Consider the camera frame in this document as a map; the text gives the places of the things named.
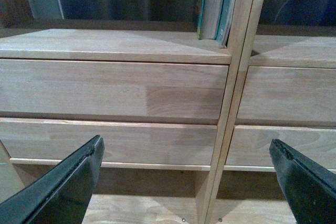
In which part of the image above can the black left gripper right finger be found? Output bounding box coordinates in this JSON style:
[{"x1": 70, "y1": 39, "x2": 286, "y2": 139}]
[{"x1": 269, "y1": 139, "x2": 335, "y2": 223}]

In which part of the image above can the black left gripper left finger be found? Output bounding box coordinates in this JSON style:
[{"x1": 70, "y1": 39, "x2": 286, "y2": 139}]
[{"x1": 1, "y1": 135, "x2": 104, "y2": 223}]

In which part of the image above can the right wooden shelf unit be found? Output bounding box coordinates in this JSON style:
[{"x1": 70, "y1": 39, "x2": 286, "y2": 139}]
[{"x1": 199, "y1": 0, "x2": 335, "y2": 223}]

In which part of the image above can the wooden shelf unit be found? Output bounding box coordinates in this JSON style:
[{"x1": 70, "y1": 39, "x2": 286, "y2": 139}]
[
  {"x1": 199, "y1": 0, "x2": 335, "y2": 223},
  {"x1": 0, "y1": 0, "x2": 259, "y2": 224}
]

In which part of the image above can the left wooden shelf unit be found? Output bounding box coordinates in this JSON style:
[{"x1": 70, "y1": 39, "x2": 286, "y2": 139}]
[{"x1": 0, "y1": 0, "x2": 259, "y2": 224}]

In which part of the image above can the right lower wooden drawer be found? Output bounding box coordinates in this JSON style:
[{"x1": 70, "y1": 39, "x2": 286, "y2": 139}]
[{"x1": 224, "y1": 125, "x2": 335, "y2": 172}]

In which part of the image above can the wooden drawer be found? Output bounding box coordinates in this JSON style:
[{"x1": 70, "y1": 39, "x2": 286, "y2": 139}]
[
  {"x1": 237, "y1": 66, "x2": 335, "y2": 127},
  {"x1": 1, "y1": 118, "x2": 217, "y2": 166},
  {"x1": 1, "y1": 59, "x2": 228, "y2": 124},
  {"x1": 224, "y1": 125, "x2": 335, "y2": 172}
]

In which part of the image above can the left lower wooden drawer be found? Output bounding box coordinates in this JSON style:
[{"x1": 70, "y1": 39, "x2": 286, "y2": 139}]
[{"x1": 1, "y1": 118, "x2": 217, "y2": 166}]

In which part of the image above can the right upper wooden drawer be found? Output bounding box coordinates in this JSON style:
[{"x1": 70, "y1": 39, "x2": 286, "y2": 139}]
[{"x1": 237, "y1": 66, "x2": 335, "y2": 127}]

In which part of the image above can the left upper wooden drawer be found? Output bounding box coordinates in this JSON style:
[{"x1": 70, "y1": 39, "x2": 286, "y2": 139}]
[{"x1": 1, "y1": 59, "x2": 228, "y2": 124}]

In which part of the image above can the green thin book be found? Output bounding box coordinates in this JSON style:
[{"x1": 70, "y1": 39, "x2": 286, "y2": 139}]
[{"x1": 216, "y1": 0, "x2": 235, "y2": 48}]

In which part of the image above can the green thick book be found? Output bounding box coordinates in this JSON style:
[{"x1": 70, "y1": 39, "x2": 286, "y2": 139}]
[{"x1": 196, "y1": 0, "x2": 223, "y2": 39}]

